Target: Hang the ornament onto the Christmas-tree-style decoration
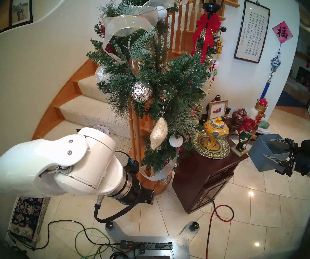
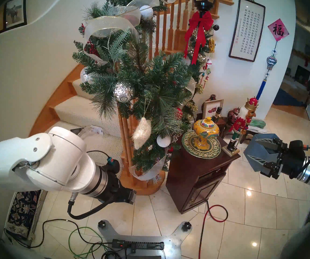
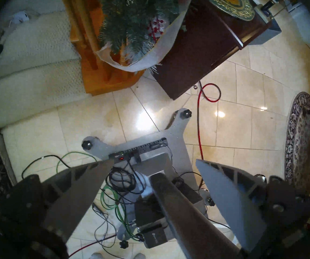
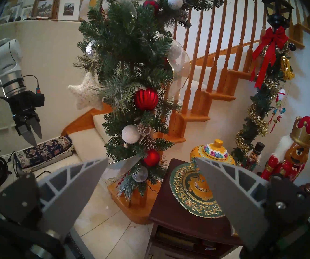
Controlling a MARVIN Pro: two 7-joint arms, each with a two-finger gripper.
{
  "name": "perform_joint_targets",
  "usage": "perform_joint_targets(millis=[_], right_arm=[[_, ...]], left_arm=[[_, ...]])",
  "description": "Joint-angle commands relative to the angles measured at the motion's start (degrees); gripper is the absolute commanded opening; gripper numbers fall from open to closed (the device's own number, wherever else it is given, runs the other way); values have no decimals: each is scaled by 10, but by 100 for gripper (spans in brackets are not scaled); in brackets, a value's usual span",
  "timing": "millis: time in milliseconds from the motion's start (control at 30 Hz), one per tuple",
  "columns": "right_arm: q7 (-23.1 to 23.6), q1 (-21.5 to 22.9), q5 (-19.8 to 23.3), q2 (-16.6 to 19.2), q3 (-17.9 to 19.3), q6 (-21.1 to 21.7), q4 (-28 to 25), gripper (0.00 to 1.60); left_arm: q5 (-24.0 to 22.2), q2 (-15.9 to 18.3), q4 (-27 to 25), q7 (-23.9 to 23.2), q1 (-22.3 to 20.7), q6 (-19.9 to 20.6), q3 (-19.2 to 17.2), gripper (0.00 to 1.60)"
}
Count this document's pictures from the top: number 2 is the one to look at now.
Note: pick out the tall nutcracker soldier figure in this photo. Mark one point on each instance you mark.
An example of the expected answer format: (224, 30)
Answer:
(241, 123)

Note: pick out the white glitter star ornament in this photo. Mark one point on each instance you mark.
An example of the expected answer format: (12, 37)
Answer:
(142, 133)

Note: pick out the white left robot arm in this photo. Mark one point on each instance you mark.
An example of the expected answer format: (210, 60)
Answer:
(49, 164)

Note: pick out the red ribbed ball ornament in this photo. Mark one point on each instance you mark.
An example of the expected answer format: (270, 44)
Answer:
(179, 113)

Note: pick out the blue grey square bin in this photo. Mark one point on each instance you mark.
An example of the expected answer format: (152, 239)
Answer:
(254, 164)

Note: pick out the clear plastic packaging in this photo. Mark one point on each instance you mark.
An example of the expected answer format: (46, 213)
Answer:
(93, 130)

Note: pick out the clear frosted ball ornament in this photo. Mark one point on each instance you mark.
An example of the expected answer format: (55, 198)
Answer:
(86, 76)

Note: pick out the silver faceted ball ornament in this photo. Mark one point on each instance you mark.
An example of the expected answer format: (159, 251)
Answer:
(124, 91)

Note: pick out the black base knob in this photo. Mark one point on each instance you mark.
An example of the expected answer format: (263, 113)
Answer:
(187, 225)
(102, 224)

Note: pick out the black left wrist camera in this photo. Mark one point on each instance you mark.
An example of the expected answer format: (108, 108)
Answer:
(113, 168)

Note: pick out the red diamond fu sign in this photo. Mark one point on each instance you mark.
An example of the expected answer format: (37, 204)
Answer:
(278, 30)

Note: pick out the black power strip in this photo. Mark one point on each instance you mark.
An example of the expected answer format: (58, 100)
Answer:
(141, 245)

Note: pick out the dark slim vase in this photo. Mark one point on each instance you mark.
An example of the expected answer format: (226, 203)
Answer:
(212, 97)

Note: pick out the large white ball ornament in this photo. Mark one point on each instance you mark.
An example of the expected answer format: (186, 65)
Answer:
(146, 12)

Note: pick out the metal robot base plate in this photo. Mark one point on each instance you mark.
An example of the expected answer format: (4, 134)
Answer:
(173, 242)

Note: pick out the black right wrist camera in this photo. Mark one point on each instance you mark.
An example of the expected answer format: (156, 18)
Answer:
(297, 147)

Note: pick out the framed calligraphy scroll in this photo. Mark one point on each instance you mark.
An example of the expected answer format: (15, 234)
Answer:
(246, 29)

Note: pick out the dark red cloisonne jar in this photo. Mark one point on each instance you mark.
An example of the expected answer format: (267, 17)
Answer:
(234, 115)

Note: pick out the red white hanging ornament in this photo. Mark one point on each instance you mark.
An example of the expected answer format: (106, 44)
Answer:
(208, 63)

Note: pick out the green jade piece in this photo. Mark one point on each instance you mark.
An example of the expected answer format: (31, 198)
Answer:
(257, 123)

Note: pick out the small white glitter ball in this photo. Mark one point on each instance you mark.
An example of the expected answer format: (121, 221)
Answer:
(163, 141)

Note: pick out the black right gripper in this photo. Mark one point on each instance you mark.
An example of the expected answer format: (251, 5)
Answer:
(289, 164)

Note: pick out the gold bell ornament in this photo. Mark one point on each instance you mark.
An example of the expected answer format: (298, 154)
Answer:
(211, 45)

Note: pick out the red velvet bow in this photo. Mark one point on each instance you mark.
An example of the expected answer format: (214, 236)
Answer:
(199, 21)

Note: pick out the framed horse picture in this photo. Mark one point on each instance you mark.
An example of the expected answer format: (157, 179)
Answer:
(15, 11)

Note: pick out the yellow porcelain lidded jar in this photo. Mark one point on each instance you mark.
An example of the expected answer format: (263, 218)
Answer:
(206, 129)

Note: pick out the small black hat nutcracker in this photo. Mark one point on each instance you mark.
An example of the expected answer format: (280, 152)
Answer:
(217, 114)

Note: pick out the sheer white ribbon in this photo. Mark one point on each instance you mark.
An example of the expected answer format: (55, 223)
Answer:
(109, 22)
(148, 174)

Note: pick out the green gold tinsel garland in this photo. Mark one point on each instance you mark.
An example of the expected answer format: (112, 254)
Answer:
(204, 58)

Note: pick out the green gold decorative plate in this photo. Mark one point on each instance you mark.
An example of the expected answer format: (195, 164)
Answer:
(188, 145)

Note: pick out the dark wood cabinet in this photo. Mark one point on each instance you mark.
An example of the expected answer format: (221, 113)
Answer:
(195, 180)

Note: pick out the dark floral patterned rug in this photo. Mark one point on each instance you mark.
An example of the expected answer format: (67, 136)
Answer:
(21, 215)

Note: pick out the black ball ornament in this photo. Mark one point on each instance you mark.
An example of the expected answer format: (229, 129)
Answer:
(216, 27)

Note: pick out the blue tassel hanging charm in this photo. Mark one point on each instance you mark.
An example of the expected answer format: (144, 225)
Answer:
(270, 62)

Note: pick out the small framed red picture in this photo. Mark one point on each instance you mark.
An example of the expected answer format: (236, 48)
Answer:
(212, 109)

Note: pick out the green pine garland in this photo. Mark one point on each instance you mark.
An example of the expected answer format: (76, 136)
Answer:
(157, 83)

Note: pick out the carpeted wooden staircase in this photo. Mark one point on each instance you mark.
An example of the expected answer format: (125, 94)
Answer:
(82, 112)

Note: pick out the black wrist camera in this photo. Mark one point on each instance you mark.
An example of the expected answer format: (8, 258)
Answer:
(113, 168)
(297, 147)

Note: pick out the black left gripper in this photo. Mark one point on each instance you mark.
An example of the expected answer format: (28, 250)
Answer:
(111, 188)

